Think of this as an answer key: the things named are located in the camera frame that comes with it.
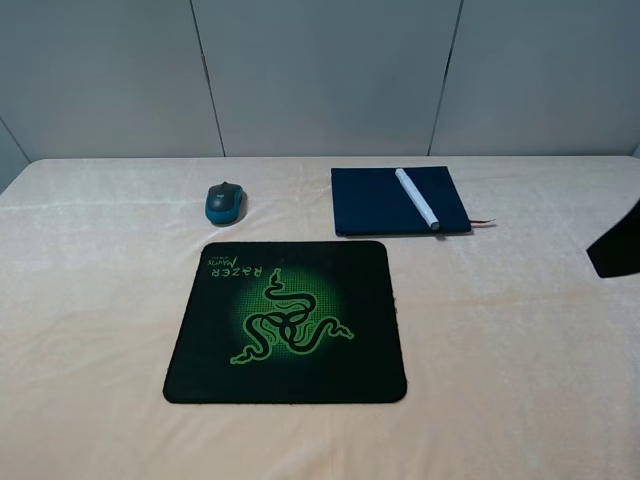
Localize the blue and grey computer mouse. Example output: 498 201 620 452
204 182 247 226

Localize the dark blue notebook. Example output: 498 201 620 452
331 166 472 237

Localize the white marker pen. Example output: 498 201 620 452
395 168 440 231

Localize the black green Razer mouse pad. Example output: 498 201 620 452
163 241 407 404

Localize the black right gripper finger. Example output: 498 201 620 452
586 203 640 278

